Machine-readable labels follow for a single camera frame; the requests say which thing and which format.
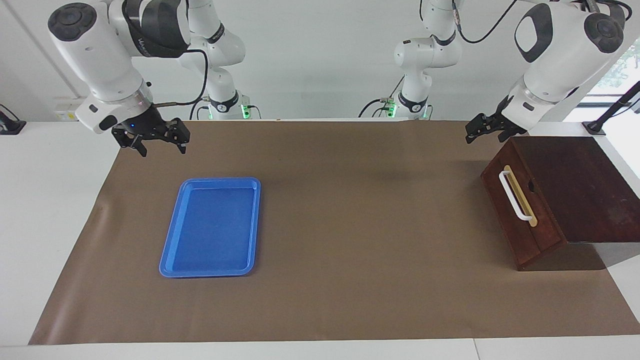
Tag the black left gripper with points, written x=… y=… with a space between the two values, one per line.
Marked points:
x=506 y=122

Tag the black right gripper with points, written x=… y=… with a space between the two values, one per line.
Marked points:
x=140 y=125

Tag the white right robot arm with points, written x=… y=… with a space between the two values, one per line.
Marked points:
x=90 y=55

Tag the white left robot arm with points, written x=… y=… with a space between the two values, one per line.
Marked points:
x=560 y=55

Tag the dark wooden drawer cabinet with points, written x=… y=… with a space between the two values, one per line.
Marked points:
x=590 y=190

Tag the blue plastic tray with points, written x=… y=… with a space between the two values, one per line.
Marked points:
x=212 y=230

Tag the brown table mat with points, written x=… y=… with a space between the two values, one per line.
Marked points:
x=350 y=225

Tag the white wall power socket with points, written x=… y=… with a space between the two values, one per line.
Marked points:
x=65 y=114

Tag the black camera stand pole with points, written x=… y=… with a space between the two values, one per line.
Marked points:
x=612 y=112

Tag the black table clamp mount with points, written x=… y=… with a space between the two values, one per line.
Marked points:
x=10 y=126

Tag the window with white frame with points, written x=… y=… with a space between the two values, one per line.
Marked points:
x=625 y=65

